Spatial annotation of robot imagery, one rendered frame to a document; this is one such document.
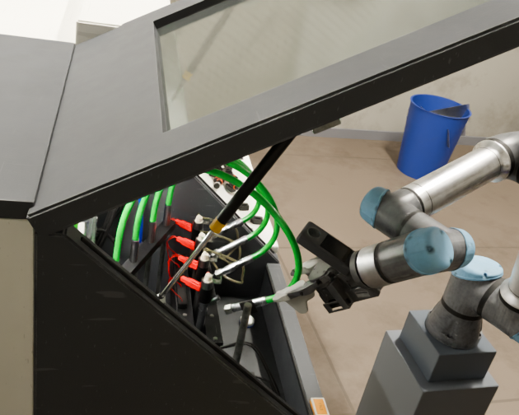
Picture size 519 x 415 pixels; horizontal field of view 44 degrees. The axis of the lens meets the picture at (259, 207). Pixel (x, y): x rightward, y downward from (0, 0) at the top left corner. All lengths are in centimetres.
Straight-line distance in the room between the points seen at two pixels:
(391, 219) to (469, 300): 59
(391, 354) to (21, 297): 120
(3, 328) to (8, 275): 10
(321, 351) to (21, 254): 223
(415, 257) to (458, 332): 76
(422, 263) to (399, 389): 89
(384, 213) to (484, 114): 467
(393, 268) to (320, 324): 211
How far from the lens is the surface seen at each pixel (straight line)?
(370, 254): 111
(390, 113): 538
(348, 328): 321
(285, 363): 160
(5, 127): 110
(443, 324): 180
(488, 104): 582
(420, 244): 105
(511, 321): 169
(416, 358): 187
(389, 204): 121
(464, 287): 173
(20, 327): 103
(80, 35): 154
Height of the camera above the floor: 197
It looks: 30 degrees down
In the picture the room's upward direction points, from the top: 12 degrees clockwise
